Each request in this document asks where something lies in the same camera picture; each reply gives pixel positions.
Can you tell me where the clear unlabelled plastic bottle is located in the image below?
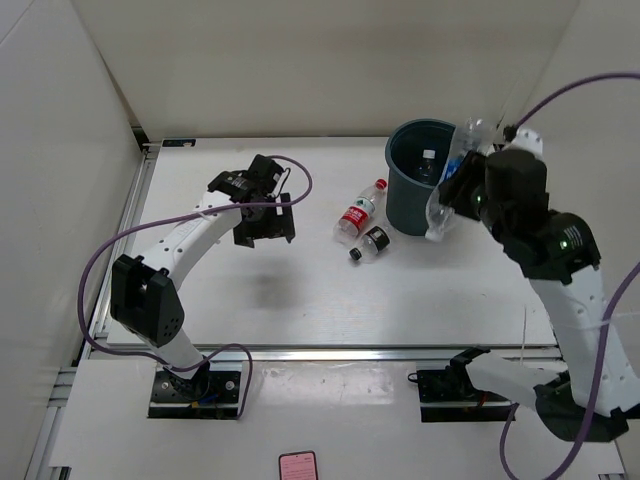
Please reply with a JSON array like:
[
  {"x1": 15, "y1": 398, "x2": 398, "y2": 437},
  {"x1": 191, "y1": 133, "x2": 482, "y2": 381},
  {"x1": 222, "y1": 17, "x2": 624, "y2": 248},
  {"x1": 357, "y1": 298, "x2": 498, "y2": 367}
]
[{"x1": 414, "y1": 149, "x2": 440, "y2": 185}]

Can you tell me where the blue label plastic bottle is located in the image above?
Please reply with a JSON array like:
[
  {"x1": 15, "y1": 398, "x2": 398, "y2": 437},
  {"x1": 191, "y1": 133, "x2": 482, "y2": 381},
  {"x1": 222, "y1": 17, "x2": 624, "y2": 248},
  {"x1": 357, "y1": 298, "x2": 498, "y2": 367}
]
[{"x1": 425, "y1": 118, "x2": 496, "y2": 242}]

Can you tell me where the red label plastic bottle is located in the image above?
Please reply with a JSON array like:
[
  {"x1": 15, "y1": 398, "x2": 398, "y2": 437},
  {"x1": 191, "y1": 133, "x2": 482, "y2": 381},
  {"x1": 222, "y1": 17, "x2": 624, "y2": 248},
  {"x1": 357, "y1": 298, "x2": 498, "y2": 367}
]
[{"x1": 333, "y1": 178, "x2": 387, "y2": 245}]

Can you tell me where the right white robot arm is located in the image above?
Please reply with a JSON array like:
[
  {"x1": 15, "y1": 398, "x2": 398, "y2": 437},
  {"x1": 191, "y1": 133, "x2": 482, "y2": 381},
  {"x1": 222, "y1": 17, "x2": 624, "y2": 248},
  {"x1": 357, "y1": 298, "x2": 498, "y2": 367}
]
[{"x1": 439, "y1": 149, "x2": 639, "y2": 443}]

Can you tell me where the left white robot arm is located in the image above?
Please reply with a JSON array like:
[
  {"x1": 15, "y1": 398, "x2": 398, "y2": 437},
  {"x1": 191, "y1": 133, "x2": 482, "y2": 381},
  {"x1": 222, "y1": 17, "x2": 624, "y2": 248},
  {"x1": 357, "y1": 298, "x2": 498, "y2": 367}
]
[{"x1": 110, "y1": 155, "x2": 295, "y2": 400}]

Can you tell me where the dark green plastic bin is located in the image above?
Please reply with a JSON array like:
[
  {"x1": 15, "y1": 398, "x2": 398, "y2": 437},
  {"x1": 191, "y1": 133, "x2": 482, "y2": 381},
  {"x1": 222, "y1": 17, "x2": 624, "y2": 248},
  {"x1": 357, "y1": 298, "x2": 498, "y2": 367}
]
[{"x1": 385, "y1": 119, "x2": 455, "y2": 236}]

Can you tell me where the black label plastic bottle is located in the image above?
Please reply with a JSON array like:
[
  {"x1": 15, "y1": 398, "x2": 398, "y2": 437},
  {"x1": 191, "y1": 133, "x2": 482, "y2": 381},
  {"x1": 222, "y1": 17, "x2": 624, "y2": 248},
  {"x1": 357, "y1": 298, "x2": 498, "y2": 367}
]
[{"x1": 349, "y1": 224, "x2": 396, "y2": 263}]

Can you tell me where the pink smartphone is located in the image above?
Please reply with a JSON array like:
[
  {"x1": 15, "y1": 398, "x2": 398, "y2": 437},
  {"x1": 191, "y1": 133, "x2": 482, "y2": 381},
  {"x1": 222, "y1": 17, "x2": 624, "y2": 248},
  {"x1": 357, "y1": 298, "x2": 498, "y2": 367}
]
[{"x1": 278, "y1": 451, "x2": 319, "y2": 480}]

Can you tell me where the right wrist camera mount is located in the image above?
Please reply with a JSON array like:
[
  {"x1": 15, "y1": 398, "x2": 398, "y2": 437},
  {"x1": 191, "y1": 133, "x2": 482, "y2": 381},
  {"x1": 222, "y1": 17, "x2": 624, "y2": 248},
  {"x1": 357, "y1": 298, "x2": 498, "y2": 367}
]
[{"x1": 503, "y1": 125, "x2": 543, "y2": 160}]

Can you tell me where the aluminium table edge rail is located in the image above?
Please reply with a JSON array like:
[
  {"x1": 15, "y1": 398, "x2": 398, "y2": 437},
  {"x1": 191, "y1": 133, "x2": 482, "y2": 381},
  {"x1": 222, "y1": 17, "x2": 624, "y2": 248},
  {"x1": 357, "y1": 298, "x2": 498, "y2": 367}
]
[{"x1": 84, "y1": 343, "x2": 561, "y2": 362}]

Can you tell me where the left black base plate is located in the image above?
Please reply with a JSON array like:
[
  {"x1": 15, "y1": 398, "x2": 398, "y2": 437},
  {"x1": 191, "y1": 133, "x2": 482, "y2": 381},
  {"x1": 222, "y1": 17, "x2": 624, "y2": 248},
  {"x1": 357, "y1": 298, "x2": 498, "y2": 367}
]
[{"x1": 147, "y1": 363, "x2": 242, "y2": 420}]

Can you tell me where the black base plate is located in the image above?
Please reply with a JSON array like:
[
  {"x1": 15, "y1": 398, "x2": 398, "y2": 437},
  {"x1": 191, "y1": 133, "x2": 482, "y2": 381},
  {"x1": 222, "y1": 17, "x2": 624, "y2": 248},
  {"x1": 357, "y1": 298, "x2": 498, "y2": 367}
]
[
  {"x1": 407, "y1": 367, "x2": 511, "y2": 423},
  {"x1": 147, "y1": 363, "x2": 242, "y2": 420}
]

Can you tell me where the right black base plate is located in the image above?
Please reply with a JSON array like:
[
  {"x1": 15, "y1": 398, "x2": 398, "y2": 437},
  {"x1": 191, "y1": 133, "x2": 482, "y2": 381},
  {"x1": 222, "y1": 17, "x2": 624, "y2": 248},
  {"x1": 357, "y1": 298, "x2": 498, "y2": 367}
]
[{"x1": 407, "y1": 367, "x2": 511, "y2": 423}]

